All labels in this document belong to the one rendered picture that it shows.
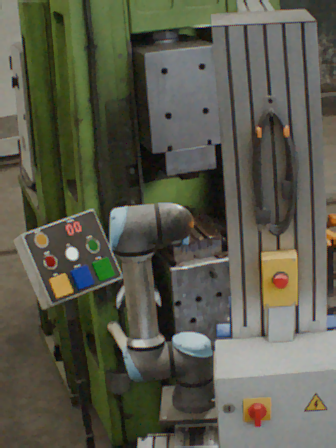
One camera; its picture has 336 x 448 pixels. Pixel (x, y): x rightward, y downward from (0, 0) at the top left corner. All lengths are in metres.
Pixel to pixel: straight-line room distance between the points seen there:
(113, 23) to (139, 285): 1.25
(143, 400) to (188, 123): 1.27
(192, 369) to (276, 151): 0.85
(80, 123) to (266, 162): 1.51
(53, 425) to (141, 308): 1.81
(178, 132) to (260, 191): 1.41
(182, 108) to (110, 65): 0.33
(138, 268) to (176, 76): 1.06
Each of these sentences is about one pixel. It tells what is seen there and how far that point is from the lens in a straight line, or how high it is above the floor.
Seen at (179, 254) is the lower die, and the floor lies 0.95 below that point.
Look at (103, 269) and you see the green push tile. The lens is 3.46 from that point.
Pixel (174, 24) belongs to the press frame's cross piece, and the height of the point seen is 1.85.
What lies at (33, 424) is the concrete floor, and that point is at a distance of 4.47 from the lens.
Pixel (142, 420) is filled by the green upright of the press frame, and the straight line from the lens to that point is 4.16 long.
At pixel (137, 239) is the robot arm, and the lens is 2.64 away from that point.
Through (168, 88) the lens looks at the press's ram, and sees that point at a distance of 3.52.
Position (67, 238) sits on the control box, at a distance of 3.44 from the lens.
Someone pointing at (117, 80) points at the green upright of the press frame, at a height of 1.65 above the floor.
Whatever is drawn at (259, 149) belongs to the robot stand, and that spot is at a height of 1.73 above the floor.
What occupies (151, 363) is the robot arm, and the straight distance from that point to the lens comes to 2.76.
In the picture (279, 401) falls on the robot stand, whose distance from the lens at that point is 2.24.
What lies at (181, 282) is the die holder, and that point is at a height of 0.85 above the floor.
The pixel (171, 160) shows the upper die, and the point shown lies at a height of 1.33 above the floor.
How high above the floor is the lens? 2.31
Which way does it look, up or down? 20 degrees down
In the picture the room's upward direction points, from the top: 5 degrees counter-clockwise
